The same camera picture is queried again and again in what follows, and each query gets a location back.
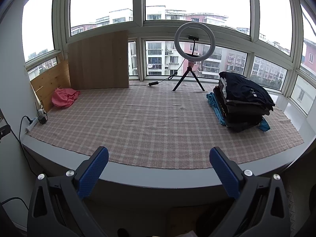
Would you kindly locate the navy folded garment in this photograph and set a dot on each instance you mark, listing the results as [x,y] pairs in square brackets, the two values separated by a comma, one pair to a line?
[246,88]

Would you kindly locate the white power strip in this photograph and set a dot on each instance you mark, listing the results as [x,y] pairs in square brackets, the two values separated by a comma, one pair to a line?
[32,124]

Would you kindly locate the pink t-shirt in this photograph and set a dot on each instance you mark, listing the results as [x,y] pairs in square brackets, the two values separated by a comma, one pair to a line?
[65,98]

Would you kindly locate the white window frame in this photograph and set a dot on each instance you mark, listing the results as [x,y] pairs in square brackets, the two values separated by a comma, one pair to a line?
[138,5]

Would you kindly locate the light wooden board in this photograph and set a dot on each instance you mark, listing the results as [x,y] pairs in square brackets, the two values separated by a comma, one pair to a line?
[98,61]

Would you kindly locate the stack of folded dark clothes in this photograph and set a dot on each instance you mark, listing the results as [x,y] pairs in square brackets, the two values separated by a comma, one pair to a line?
[214,103]

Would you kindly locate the pine wood panel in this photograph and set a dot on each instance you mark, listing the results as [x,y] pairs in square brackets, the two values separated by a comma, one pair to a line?
[49,84]

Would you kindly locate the white folded garment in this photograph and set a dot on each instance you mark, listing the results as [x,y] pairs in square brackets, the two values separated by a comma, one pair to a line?
[223,84]

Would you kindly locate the pink plaid mat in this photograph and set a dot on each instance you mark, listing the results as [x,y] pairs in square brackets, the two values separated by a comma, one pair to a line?
[148,118]

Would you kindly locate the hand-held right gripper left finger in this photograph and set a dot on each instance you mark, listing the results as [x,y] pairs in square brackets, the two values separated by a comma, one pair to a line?
[93,172]

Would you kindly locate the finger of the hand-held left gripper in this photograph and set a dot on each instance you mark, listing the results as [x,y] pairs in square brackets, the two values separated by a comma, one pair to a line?
[4,131]

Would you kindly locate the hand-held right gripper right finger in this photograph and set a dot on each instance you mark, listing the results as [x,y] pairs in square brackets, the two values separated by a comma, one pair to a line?
[224,172]

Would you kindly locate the black power adapter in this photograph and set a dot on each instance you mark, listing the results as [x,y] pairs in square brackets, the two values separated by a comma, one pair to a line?
[42,119]

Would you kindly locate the white charger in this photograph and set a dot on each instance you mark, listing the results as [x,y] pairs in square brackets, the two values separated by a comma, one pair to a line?
[40,111]

